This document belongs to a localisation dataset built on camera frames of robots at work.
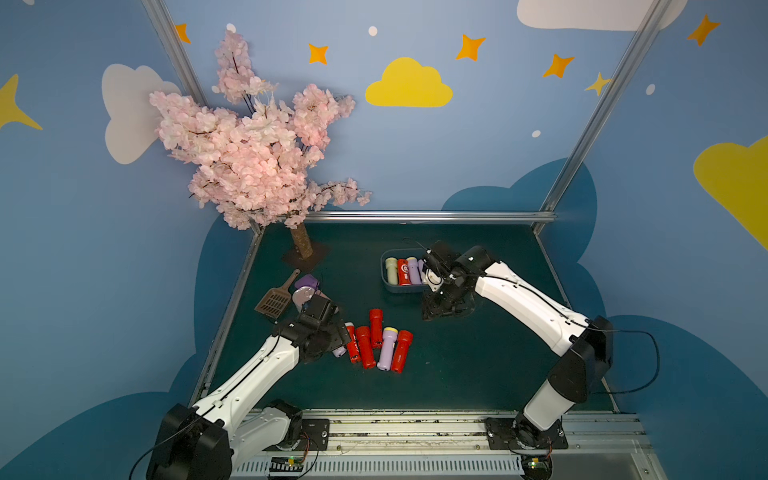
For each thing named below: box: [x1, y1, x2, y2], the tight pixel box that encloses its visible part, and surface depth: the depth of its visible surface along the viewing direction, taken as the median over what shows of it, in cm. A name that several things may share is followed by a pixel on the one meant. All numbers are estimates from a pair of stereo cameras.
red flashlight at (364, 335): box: [356, 326, 376, 369], surface depth 89 cm
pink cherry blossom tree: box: [149, 31, 372, 259], surface depth 72 cm
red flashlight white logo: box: [397, 258, 412, 286], surface depth 103 cm
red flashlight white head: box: [344, 322, 359, 364], surface depth 88 cm
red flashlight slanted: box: [391, 330, 413, 374], surface depth 88 cm
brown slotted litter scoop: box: [254, 269, 301, 319], surface depth 101 cm
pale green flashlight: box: [385, 257, 399, 285], surface depth 106 cm
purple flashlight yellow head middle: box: [376, 326, 399, 372], surface depth 88 cm
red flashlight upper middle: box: [369, 308, 383, 349], surface depth 92 cm
